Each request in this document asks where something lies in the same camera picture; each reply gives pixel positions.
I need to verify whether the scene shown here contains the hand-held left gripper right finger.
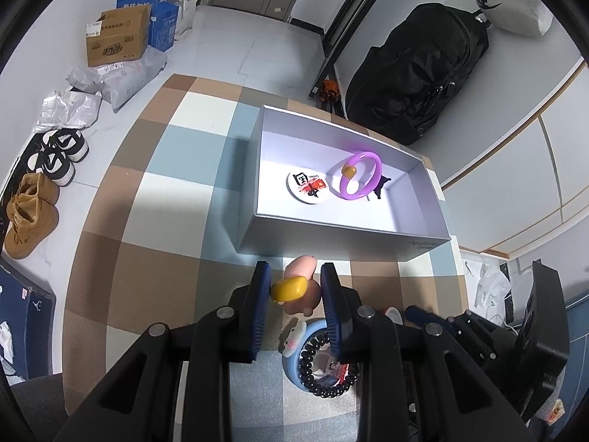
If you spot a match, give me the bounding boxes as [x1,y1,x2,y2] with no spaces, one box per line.
[321,262,539,442]

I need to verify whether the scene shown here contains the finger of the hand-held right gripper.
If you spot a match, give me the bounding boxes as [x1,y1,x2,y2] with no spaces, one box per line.
[405,305,461,333]

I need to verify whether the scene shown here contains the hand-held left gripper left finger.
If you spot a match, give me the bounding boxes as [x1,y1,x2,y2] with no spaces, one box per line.
[55,262,277,442]

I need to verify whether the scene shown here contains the pink and yellow trinket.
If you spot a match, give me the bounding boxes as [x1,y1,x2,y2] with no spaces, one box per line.
[271,255,321,318]

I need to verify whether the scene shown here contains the blue bracelet with white charm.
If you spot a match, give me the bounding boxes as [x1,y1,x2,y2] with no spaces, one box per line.
[280,319,341,394]

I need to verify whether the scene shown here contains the black bead bracelet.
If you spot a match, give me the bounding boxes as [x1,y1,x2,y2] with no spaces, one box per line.
[298,335,360,400]

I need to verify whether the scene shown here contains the silver cardboard box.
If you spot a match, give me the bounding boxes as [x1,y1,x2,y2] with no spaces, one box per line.
[236,104,452,263]

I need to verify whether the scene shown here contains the white crumpled plastic bag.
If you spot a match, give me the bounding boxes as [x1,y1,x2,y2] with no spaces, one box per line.
[465,260,514,323]

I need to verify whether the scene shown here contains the round white printed badge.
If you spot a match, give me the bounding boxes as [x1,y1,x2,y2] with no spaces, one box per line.
[286,170,331,203]

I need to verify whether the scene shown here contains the small black cat figure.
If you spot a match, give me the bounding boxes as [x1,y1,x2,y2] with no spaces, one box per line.
[370,176,392,201]

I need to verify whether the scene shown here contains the small orange object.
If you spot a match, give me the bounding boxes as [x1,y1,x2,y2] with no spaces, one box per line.
[317,78,341,104]

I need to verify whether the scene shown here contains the navy shoe box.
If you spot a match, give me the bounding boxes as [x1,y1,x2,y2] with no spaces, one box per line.
[0,258,57,378]

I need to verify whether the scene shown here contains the dark grey cloth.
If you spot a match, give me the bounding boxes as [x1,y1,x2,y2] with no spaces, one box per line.
[11,373,70,442]

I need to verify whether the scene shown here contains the black backpack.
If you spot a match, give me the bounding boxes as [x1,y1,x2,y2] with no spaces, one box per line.
[345,2,489,145]

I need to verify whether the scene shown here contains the black and white sneaker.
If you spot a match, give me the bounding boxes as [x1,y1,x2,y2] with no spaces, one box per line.
[41,129,89,163]
[27,147,77,187]

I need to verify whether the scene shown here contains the white plastic mailing bag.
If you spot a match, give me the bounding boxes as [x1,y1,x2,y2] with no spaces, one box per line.
[67,48,167,112]

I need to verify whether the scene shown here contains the crumpled silver plastic bag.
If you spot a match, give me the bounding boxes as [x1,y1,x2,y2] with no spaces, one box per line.
[36,91,103,130]

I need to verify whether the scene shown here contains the blue cardboard box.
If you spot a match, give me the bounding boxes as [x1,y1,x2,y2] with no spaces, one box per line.
[116,0,181,52]

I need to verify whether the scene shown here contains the brown cardboard box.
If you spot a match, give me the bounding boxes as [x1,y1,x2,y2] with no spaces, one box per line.
[85,7,152,67]

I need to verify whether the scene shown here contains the cream cloth tote bag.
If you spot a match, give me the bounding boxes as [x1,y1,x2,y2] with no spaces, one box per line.
[146,0,198,38]

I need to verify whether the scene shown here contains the white bag with black logo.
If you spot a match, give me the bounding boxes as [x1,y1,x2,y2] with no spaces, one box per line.
[467,0,554,38]

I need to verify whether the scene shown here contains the purple bracelet with amber bead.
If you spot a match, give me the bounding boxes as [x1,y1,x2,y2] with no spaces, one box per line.
[339,151,384,201]

